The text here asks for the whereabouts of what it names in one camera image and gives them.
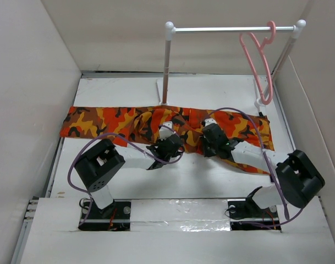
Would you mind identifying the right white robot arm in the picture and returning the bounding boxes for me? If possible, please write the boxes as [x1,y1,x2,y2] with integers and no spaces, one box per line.
[201,118,325,217]

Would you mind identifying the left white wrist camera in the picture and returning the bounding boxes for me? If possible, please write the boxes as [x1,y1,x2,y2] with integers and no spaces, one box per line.
[159,121,175,140]

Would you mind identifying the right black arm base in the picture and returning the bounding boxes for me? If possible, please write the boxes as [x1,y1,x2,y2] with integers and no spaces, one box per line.
[224,188,282,231]

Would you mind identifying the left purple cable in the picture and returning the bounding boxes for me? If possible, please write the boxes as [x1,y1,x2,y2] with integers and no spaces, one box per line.
[68,125,184,229]

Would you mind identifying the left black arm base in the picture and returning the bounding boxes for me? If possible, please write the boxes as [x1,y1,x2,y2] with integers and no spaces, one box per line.
[78,198,131,232]

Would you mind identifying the white clothes rack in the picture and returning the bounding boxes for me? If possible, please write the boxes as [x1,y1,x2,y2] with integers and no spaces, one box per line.
[157,19,306,114]

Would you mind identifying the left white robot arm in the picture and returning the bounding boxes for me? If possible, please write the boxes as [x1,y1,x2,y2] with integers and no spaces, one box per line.
[72,134,184,218]

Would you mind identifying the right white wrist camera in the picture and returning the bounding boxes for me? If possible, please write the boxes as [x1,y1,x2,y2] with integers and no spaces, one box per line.
[204,118,217,127]

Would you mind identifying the purple cable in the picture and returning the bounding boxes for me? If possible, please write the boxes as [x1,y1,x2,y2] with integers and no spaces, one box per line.
[201,107,305,229]
[68,125,184,229]

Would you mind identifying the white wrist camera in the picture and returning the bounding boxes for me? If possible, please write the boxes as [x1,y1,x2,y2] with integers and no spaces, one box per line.
[204,118,217,127]
[159,121,175,140]

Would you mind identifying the pink plastic clothes hanger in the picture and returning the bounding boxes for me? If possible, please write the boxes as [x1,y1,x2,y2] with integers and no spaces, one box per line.
[239,20,276,105]

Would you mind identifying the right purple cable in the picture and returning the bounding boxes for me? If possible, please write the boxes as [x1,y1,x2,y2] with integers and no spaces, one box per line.
[201,107,305,229]

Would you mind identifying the orange camouflage trousers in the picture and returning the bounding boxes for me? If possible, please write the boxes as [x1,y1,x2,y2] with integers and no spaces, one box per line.
[59,104,276,175]

